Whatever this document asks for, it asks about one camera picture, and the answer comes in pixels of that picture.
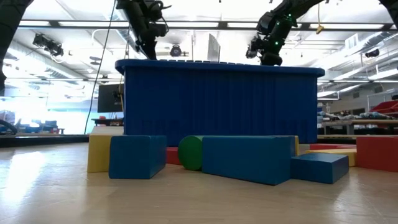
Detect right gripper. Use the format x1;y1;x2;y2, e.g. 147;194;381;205
254;11;297;67

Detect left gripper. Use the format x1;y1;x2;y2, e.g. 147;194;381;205
116;0;171;60

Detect short grey slotted divider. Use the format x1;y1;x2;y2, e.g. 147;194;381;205
206;33;222;63

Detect large blue plastic bin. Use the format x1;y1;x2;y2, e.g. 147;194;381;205
114;58;326;147

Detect black round ceiling device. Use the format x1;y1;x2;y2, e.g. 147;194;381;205
169;44;183;58

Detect yellow hanging pendant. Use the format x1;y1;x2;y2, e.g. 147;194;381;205
315;0;325;35

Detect black monitor on stand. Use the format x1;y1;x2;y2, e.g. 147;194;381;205
96;83;125;114

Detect blue wooden block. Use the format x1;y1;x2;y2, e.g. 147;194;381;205
201;135;296;186
290;152;350;185
108;134;167;180

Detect long red wooden block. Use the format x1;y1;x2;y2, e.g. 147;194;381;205
308;142;357;151

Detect wooden workbench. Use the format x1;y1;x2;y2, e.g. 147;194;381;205
320;119;398;136

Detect green wooden block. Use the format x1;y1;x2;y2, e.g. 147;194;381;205
178;135;205;171

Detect long yellow wooden block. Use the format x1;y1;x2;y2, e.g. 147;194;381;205
305;148;358;167

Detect small yellow wooden cube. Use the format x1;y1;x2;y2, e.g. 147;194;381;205
86;134;113;174

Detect red storage bin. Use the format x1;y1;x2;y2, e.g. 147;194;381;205
369;100;398;118

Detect small red wooden cube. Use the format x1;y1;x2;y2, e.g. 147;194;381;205
356;136;398;173

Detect black ceiling device with cable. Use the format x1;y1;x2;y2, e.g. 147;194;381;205
245;36;264;60

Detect hanging black cable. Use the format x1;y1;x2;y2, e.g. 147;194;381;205
83;0;117;136

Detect black curved hose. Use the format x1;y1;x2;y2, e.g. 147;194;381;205
0;119;19;136

